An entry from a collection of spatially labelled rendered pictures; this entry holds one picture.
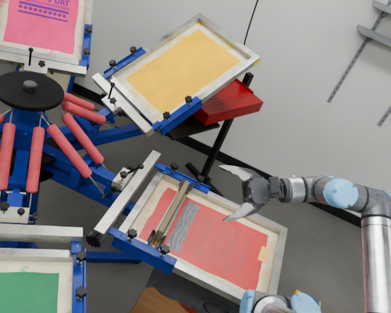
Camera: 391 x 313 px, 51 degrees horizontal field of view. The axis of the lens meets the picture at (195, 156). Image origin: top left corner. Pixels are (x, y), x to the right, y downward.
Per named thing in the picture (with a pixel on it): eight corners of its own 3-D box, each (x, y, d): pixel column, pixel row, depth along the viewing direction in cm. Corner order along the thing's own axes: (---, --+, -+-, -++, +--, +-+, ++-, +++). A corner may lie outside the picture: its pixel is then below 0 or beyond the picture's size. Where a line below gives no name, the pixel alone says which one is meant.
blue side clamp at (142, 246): (174, 266, 188) (178, 258, 184) (170, 274, 184) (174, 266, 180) (115, 238, 190) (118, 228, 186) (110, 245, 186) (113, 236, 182)
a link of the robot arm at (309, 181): (342, 176, 117) (326, 174, 125) (306, 177, 115) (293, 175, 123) (342, 203, 117) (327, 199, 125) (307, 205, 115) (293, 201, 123)
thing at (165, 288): (226, 321, 216) (253, 283, 195) (221, 335, 209) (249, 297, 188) (148, 282, 218) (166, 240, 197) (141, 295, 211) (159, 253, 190)
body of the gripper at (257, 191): (241, 207, 120) (280, 204, 123) (251, 205, 112) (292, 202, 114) (239, 181, 121) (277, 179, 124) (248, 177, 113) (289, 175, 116)
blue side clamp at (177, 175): (206, 195, 233) (210, 186, 229) (204, 200, 229) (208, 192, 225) (159, 172, 235) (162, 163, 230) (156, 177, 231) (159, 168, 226)
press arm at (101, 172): (127, 187, 210) (130, 180, 207) (122, 194, 205) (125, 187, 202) (97, 172, 211) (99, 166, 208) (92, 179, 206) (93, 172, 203)
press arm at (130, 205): (234, 259, 214) (239, 252, 211) (232, 267, 209) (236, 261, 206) (26, 158, 221) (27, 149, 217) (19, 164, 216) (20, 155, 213)
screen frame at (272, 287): (285, 232, 229) (287, 228, 226) (269, 320, 182) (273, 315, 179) (158, 172, 233) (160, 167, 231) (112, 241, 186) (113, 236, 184)
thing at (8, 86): (58, 249, 284) (90, 85, 205) (22, 294, 252) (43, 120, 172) (7, 224, 286) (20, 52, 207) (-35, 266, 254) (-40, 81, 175)
